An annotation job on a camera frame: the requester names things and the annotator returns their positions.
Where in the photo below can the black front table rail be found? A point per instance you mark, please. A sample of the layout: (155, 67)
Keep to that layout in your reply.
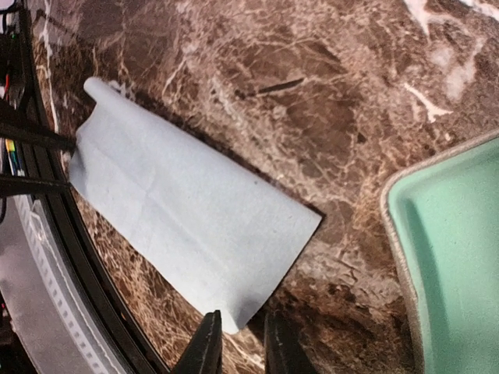
(100, 296)

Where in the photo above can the white slotted cable duct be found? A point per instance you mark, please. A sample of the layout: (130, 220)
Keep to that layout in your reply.
(97, 351)

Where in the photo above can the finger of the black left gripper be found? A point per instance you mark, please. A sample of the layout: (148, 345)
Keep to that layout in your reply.
(11, 185)
(37, 136)

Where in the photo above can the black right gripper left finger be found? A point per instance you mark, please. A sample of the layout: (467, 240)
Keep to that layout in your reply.
(203, 354)

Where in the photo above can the light blue cleaning cloth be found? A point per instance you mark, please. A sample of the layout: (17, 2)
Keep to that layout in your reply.
(220, 235)

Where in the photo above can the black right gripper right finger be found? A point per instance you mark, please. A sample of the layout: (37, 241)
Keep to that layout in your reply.
(283, 353)

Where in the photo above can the grey case teal lining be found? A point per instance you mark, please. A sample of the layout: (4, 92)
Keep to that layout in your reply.
(441, 217)

